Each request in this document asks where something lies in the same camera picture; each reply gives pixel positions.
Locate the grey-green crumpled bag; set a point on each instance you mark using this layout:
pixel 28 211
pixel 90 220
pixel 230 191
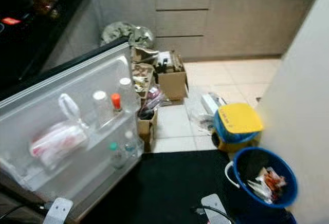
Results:
pixel 126 33

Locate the cardboard box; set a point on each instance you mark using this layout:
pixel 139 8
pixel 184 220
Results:
pixel 174 82
pixel 143 72
pixel 146 131

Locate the white fridge door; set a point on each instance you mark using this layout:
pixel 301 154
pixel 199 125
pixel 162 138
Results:
pixel 51 131

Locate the teal cap water bottle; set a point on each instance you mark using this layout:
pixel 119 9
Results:
pixel 115 156

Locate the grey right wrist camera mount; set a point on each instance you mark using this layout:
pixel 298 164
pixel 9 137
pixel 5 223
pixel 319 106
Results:
pixel 215 211

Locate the black kitchen floor mat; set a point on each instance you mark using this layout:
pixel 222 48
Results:
pixel 159 185

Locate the white cap clear bottle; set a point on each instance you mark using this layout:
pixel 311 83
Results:
pixel 100 108

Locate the beige kitchen cabinets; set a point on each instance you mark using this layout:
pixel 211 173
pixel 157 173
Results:
pixel 226 18

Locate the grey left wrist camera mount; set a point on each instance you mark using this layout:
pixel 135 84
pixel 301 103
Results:
pixel 57 212

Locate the rubbish wrappers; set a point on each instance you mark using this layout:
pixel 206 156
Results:
pixel 270 184

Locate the yellow lidded bin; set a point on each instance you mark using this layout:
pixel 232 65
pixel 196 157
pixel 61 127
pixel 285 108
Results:
pixel 239 121

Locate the red white plastic bag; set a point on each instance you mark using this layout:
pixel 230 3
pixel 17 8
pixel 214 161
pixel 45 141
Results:
pixel 56 141

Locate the black stove top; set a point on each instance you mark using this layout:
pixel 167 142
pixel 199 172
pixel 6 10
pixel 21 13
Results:
pixel 31 44

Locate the orange cap bottle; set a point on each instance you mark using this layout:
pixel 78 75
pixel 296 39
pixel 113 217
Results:
pixel 116 103

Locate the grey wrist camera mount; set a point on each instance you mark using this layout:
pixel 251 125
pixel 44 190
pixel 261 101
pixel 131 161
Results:
pixel 215 211
pixel 57 212

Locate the blue bucket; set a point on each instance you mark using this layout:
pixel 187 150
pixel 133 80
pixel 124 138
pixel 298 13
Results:
pixel 247 183

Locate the clear plastic bag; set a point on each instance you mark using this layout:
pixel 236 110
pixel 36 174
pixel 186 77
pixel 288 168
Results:
pixel 203 108

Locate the tall clear bottle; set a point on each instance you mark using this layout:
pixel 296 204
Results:
pixel 125 93

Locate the small clear bottle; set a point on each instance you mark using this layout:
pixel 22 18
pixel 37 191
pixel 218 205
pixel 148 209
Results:
pixel 129 143

